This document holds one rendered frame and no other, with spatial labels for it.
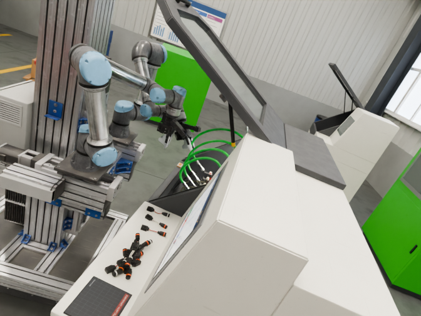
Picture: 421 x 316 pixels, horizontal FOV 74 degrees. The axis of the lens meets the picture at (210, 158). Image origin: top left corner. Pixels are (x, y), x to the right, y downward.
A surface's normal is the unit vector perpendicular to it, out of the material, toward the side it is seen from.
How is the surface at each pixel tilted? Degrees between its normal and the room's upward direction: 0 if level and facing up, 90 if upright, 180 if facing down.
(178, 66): 90
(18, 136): 90
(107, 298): 0
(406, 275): 90
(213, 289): 90
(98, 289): 0
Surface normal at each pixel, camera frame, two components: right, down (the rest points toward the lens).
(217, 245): -0.22, 0.36
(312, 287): 0.33, -0.85
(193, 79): 0.07, 0.46
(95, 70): 0.65, 0.41
